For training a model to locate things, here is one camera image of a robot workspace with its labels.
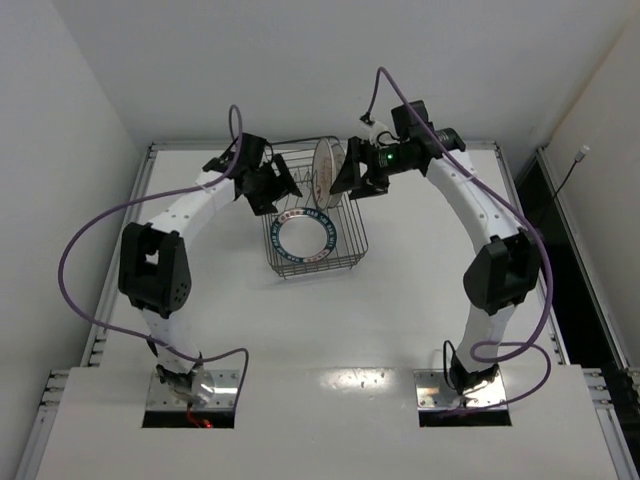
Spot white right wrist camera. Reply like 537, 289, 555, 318
358, 118, 389, 145

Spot white plate grey flower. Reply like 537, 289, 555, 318
328, 143, 345, 209

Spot grey wire dish rack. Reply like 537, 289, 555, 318
262, 136, 369, 278

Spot orange sunburst plate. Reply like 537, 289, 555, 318
312, 138, 335, 210

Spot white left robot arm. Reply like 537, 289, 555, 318
118, 134, 301, 397

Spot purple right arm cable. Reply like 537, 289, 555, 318
359, 66, 553, 416

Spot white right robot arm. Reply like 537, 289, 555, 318
331, 101, 541, 394

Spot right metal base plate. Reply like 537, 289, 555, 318
414, 369, 508, 413

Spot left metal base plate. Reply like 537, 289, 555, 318
145, 370, 240, 412

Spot metal base plate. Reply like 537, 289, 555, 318
414, 369, 508, 413
145, 370, 240, 412

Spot white plate dark blue rim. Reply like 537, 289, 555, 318
269, 207, 338, 264

